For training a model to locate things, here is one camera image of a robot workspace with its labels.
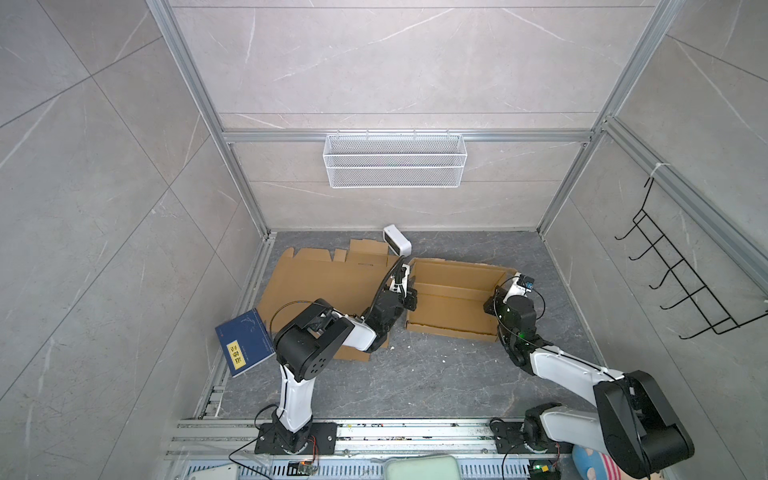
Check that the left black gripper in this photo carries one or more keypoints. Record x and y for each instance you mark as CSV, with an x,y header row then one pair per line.
x,y
412,297

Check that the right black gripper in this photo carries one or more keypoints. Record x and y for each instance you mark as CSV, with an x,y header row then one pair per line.
x,y
501,296

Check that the cardboard box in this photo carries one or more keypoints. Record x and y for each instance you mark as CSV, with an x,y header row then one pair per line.
x,y
451,297

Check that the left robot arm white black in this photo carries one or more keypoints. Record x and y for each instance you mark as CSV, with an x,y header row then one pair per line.
x,y
306,345

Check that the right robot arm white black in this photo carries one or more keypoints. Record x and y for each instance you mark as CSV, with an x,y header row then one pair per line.
x,y
632,422

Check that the pale green box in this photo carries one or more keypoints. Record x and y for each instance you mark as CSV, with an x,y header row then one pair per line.
x,y
439,467

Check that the lower flat cardboard sheet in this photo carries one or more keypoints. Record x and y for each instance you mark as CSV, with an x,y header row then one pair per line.
x,y
346,279

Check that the white digital clock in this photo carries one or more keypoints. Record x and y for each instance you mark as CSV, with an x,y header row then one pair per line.
x,y
396,241

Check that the blue book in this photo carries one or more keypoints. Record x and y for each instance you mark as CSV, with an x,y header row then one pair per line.
x,y
245,342

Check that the pink plush pig toy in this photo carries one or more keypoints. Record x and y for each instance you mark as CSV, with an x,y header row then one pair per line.
x,y
594,465

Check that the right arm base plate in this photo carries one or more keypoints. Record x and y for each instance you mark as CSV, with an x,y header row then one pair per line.
x,y
516,437

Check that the white wire mesh basket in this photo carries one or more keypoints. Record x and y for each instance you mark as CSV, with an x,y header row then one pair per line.
x,y
415,160

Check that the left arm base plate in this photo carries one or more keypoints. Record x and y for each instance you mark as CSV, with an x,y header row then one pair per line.
x,y
314,438

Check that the black wire hook rack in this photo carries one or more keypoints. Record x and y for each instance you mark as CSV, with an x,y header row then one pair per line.
x,y
682,271

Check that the aluminium rail base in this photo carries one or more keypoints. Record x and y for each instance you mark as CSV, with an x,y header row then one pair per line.
x,y
224,449

